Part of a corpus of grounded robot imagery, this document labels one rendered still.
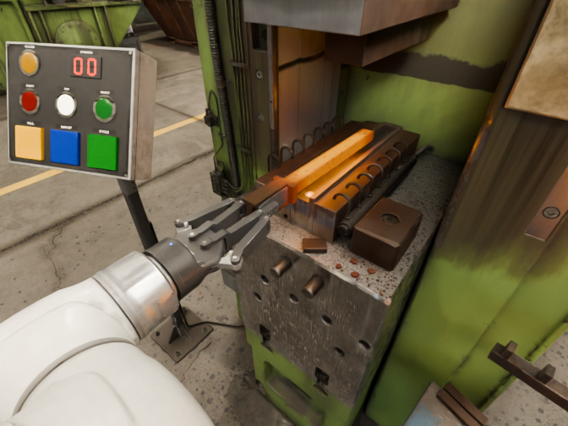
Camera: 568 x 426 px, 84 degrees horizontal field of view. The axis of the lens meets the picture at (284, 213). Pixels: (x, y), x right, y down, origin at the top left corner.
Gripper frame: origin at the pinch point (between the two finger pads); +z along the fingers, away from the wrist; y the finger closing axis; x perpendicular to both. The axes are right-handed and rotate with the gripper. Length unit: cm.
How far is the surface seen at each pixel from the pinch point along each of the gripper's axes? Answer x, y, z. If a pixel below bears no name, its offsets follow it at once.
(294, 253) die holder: -13.2, 3.0, 3.6
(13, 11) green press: -15, -487, 110
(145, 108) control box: 4.0, -41.6, 5.4
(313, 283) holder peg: -15.6, 8.9, 1.5
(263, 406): -103, -8, 1
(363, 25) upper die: 24.1, 7.6, 10.3
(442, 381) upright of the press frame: -55, 37, 23
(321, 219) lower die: -7.8, 4.7, 9.6
